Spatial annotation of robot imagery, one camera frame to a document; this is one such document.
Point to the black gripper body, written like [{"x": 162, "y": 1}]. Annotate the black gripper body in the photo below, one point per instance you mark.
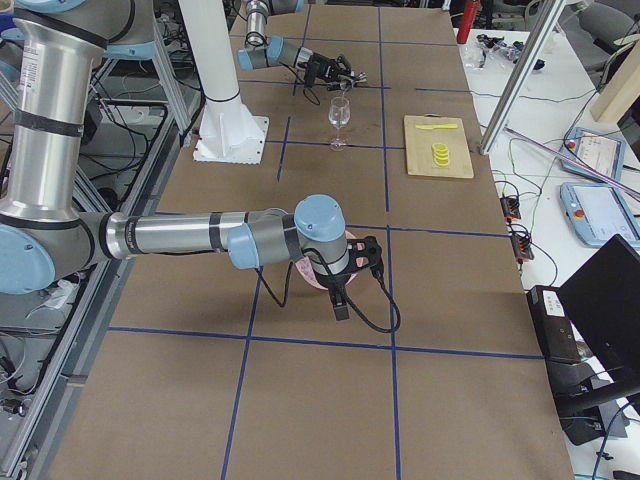
[
  {"x": 325, "y": 70},
  {"x": 336, "y": 282}
]

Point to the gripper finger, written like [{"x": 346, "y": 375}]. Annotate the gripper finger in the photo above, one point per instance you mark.
[
  {"x": 344, "y": 66},
  {"x": 343, "y": 85}
]

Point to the steel double jigger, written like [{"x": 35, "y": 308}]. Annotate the steel double jigger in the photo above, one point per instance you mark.
[{"x": 357, "y": 79}]

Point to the clear wine glass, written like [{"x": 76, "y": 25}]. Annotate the clear wine glass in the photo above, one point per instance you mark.
[{"x": 339, "y": 116}]

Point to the pink plastic bowl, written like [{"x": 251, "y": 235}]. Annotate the pink plastic bowl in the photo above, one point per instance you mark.
[{"x": 306, "y": 271}]

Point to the yellow plastic knife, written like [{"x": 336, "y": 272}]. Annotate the yellow plastic knife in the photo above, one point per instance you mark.
[{"x": 442, "y": 126}]

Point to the bamboo cutting board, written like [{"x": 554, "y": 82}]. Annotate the bamboo cutting board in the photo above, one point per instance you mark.
[{"x": 419, "y": 152}]

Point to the red fire extinguisher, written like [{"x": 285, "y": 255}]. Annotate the red fire extinguisher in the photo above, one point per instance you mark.
[{"x": 468, "y": 18}]

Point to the black box device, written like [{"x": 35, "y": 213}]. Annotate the black box device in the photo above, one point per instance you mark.
[{"x": 554, "y": 331}]

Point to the black monitor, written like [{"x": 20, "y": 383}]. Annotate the black monitor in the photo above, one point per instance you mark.
[{"x": 601, "y": 299}]

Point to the teach pendant far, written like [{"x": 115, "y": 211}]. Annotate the teach pendant far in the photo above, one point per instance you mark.
[{"x": 601, "y": 152}]

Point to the teach pendant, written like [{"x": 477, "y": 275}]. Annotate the teach pendant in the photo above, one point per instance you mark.
[
  {"x": 597, "y": 213},
  {"x": 601, "y": 152}
]

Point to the teach pendant near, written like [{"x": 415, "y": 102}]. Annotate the teach pendant near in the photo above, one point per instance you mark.
[{"x": 597, "y": 213}]

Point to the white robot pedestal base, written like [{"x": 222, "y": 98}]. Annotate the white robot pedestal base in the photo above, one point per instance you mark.
[{"x": 228, "y": 132}]

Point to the aluminium frame post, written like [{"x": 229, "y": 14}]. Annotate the aluminium frame post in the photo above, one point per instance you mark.
[{"x": 547, "y": 19}]

